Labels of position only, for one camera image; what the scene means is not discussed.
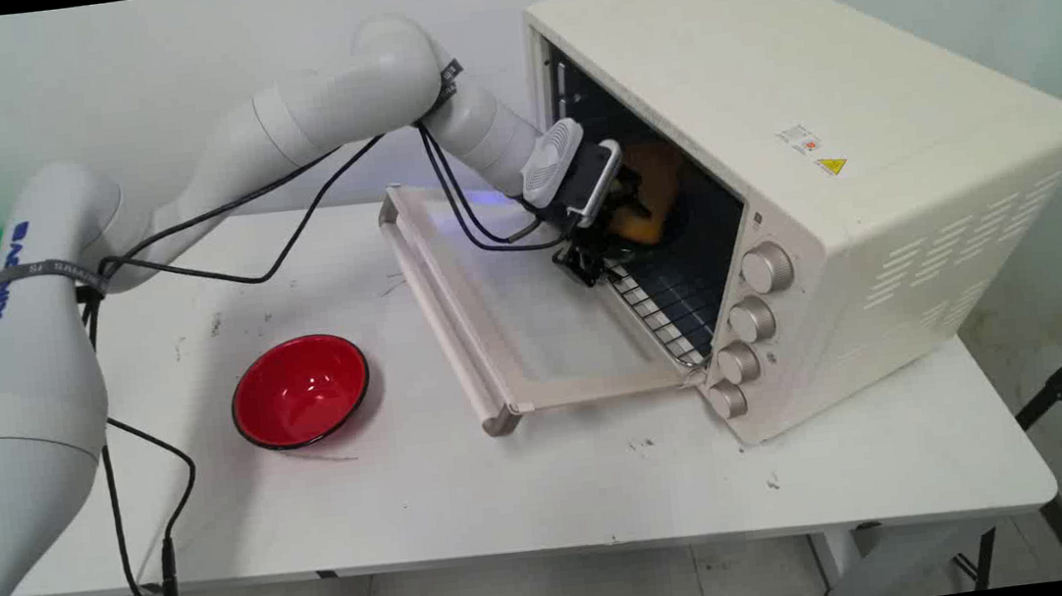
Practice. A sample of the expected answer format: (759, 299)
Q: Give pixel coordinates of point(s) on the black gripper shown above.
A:
(601, 194)

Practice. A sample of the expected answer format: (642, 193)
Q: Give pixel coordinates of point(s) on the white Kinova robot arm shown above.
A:
(324, 112)

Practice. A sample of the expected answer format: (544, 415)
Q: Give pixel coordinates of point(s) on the orange-brown bread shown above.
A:
(653, 186)

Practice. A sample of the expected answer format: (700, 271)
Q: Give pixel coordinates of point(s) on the silver oven knob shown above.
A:
(769, 267)
(738, 363)
(727, 401)
(752, 320)

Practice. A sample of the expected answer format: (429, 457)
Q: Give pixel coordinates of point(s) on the cream toaster oven body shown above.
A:
(763, 66)

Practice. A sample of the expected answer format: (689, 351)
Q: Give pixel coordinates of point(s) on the red bowl with black rim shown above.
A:
(300, 391)

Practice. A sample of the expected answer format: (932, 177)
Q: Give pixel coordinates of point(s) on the white-framed wrist camera box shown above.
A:
(600, 180)

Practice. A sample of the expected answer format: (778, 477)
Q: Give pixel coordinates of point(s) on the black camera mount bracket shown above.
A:
(582, 265)

